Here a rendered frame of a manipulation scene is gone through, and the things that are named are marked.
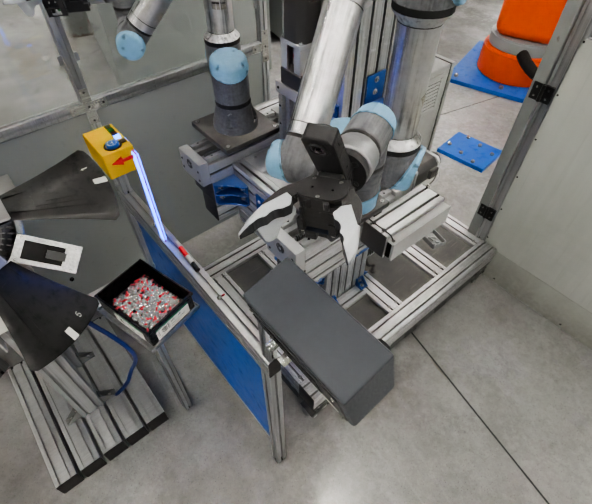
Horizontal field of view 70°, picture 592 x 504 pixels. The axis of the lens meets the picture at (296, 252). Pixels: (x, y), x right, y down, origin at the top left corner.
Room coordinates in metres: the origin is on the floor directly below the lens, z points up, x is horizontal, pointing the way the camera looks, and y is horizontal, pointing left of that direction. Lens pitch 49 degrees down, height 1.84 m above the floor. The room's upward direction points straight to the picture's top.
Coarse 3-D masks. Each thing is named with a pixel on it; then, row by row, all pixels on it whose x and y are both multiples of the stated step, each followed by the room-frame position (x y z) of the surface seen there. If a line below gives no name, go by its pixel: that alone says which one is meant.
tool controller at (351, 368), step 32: (256, 288) 0.45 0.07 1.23; (288, 288) 0.44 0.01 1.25; (320, 288) 0.43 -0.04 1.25; (288, 320) 0.38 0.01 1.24; (320, 320) 0.37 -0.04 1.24; (352, 320) 0.37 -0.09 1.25; (288, 352) 0.35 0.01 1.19; (320, 352) 0.32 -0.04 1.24; (352, 352) 0.32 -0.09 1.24; (384, 352) 0.31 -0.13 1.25; (320, 384) 0.28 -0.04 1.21; (352, 384) 0.27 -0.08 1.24; (384, 384) 0.31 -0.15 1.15; (352, 416) 0.26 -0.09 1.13
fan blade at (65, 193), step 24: (72, 168) 0.86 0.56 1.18; (96, 168) 0.87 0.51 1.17; (24, 192) 0.76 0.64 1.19; (48, 192) 0.77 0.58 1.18; (72, 192) 0.78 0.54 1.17; (96, 192) 0.80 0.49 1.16; (24, 216) 0.69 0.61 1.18; (48, 216) 0.70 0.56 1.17; (72, 216) 0.71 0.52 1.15; (96, 216) 0.73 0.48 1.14
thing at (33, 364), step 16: (0, 272) 0.60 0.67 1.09; (16, 272) 0.62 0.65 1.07; (32, 272) 0.64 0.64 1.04; (0, 288) 0.56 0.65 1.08; (16, 288) 0.58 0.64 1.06; (32, 288) 0.59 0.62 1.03; (48, 288) 0.61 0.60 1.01; (64, 288) 0.63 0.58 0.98; (0, 304) 0.52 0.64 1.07; (16, 304) 0.54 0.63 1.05; (32, 304) 0.55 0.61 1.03; (48, 304) 0.57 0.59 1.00; (64, 304) 0.59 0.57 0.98; (80, 304) 0.61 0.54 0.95; (96, 304) 0.62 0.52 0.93; (16, 320) 0.51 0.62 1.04; (32, 320) 0.52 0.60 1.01; (48, 320) 0.53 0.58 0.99; (64, 320) 0.55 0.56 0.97; (80, 320) 0.57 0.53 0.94; (16, 336) 0.47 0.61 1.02; (32, 336) 0.49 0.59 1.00; (48, 336) 0.50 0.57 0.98; (64, 336) 0.51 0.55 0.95; (32, 352) 0.46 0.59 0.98; (48, 352) 0.47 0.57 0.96; (32, 368) 0.43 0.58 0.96
